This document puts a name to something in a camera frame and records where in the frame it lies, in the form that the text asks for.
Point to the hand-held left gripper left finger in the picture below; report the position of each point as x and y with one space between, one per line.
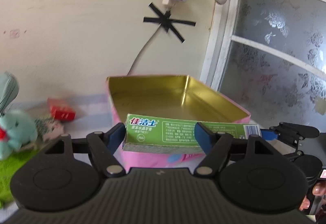
116 135

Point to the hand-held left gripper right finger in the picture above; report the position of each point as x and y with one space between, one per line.
203 137

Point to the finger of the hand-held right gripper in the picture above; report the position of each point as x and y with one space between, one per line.
290 131

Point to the green toothpaste box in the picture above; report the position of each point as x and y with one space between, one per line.
152 132

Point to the pink tin box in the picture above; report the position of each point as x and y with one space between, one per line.
163 96

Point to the person's right hand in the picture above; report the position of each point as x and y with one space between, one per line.
319 189

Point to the red packet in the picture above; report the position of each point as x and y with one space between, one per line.
62 109

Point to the small patterned pouch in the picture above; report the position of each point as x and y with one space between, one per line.
49 127

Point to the frosted glass window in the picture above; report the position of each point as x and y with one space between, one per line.
275 43

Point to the teal plush toy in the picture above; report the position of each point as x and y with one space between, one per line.
15 124

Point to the green cloth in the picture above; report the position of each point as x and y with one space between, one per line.
12 170

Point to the black tape cross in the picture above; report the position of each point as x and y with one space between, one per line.
168 21

